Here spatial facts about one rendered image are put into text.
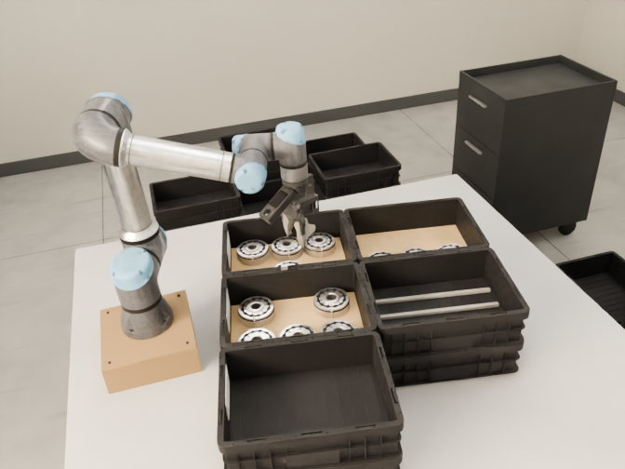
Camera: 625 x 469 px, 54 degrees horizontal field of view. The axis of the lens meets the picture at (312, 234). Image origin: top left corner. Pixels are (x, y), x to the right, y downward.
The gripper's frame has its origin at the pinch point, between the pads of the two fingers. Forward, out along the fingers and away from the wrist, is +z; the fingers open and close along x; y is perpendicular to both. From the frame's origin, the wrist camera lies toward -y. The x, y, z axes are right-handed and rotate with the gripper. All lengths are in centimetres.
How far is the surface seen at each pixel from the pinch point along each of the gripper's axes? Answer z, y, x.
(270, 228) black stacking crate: 9.7, 6.6, 23.6
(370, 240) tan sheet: 16.2, 32.2, 2.6
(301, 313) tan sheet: 16.1, -7.5, -11.4
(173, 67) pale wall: 36, 101, 285
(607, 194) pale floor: 100, 255, 32
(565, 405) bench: 30, 30, -74
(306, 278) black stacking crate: 9.4, -1.6, -6.7
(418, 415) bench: 29, -1, -51
